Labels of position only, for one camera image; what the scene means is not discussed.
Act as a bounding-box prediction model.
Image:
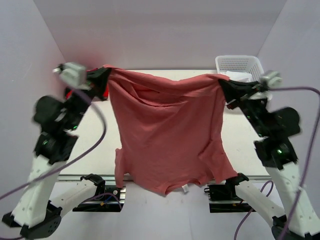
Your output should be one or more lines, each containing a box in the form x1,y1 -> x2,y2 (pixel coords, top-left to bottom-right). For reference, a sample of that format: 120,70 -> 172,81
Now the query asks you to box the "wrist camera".
52,62 -> 87,89
259,70 -> 283,91

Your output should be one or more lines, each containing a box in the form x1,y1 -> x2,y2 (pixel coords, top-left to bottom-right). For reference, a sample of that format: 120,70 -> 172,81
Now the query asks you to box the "white plastic basket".
215,55 -> 264,81

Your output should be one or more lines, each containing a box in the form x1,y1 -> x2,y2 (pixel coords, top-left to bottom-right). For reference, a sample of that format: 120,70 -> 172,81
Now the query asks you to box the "pink t-shirt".
107,65 -> 237,195

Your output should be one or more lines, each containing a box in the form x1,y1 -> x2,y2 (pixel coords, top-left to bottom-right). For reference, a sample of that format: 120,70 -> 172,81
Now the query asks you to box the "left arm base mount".
72,173 -> 126,213

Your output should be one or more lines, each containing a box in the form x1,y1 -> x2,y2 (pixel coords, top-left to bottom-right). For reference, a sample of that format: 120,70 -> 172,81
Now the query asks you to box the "folded red t-shirt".
63,87 -> 109,101

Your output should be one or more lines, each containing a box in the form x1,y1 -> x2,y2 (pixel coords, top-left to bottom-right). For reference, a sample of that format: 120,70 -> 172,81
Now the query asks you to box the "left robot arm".
2,62 -> 111,240

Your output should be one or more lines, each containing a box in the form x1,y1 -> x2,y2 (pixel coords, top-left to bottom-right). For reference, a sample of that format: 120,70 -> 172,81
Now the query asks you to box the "white t-shirt in basket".
225,71 -> 253,83

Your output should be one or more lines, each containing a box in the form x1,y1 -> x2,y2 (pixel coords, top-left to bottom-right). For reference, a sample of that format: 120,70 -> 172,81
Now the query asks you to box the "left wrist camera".
52,62 -> 87,89

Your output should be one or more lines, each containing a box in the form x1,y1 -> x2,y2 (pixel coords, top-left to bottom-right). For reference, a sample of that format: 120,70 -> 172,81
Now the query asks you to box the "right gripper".
218,76 -> 270,136

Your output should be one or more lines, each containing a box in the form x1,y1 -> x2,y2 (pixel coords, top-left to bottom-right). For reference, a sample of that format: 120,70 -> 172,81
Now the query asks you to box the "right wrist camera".
259,70 -> 283,91

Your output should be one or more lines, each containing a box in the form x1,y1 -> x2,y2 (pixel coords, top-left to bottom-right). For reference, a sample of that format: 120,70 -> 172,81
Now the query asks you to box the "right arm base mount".
203,173 -> 252,214

